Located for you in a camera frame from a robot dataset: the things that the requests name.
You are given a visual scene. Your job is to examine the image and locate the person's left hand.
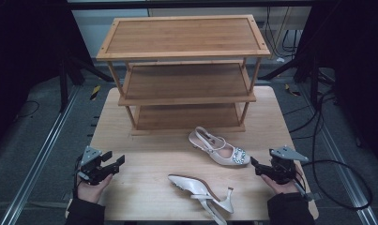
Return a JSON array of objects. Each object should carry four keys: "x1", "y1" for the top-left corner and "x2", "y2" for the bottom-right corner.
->
[{"x1": 76, "y1": 172, "x2": 114, "y2": 204}]

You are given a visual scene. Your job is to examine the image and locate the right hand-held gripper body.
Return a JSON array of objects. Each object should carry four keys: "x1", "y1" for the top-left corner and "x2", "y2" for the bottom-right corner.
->
[{"x1": 254, "y1": 145, "x2": 310, "y2": 186}]

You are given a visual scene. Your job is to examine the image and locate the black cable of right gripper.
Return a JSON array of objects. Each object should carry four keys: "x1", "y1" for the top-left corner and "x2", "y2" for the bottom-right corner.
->
[{"x1": 294, "y1": 159, "x2": 374, "y2": 211}]

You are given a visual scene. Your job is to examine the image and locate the person's right hand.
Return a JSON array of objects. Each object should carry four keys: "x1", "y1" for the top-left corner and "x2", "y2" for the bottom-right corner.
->
[{"x1": 260, "y1": 164, "x2": 304, "y2": 195}]

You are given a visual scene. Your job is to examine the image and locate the white heeled shoe with jewelled buckle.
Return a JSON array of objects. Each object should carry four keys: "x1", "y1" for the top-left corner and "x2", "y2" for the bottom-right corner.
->
[{"x1": 188, "y1": 126, "x2": 251, "y2": 167}]

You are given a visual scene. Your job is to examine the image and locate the wooden three-tier shoe rack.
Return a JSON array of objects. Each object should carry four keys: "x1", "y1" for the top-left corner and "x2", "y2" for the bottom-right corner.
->
[{"x1": 96, "y1": 14, "x2": 271, "y2": 137}]

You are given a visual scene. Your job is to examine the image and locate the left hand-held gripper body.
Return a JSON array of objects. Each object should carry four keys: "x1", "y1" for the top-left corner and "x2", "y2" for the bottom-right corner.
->
[{"x1": 75, "y1": 145, "x2": 120, "y2": 187}]

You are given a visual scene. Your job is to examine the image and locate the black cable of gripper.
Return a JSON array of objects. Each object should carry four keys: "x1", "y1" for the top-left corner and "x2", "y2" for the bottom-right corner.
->
[
  {"x1": 294, "y1": 159, "x2": 374, "y2": 211},
  {"x1": 71, "y1": 155, "x2": 83, "y2": 199}
]

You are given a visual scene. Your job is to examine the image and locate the black metal stand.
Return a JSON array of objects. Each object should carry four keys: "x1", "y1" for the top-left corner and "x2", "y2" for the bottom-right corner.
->
[
  {"x1": 56, "y1": 46, "x2": 114, "y2": 113},
  {"x1": 259, "y1": 46, "x2": 335, "y2": 109}
]

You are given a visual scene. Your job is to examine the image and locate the yellow black striped tape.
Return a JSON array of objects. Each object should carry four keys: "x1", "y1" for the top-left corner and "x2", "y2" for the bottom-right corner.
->
[
  {"x1": 284, "y1": 83, "x2": 302, "y2": 97},
  {"x1": 89, "y1": 84, "x2": 101, "y2": 101}
]

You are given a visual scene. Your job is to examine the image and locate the black floor cable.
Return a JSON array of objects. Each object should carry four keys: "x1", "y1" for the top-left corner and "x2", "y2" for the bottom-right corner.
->
[{"x1": 11, "y1": 99, "x2": 40, "y2": 124}]

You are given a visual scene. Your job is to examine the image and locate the black hanging cables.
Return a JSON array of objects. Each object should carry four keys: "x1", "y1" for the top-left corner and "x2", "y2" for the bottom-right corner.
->
[{"x1": 265, "y1": 7, "x2": 298, "y2": 60}]

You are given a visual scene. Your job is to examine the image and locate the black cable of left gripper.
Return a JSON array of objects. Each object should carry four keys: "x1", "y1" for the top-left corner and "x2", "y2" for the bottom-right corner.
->
[{"x1": 71, "y1": 155, "x2": 83, "y2": 199}]

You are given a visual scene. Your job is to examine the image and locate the metal floor rail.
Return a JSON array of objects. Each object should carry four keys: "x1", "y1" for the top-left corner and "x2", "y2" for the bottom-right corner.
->
[
  {"x1": 0, "y1": 85, "x2": 82, "y2": 225},
  {"x1": 297, "y1": 83, "x2": 378, "y2": 225}
]

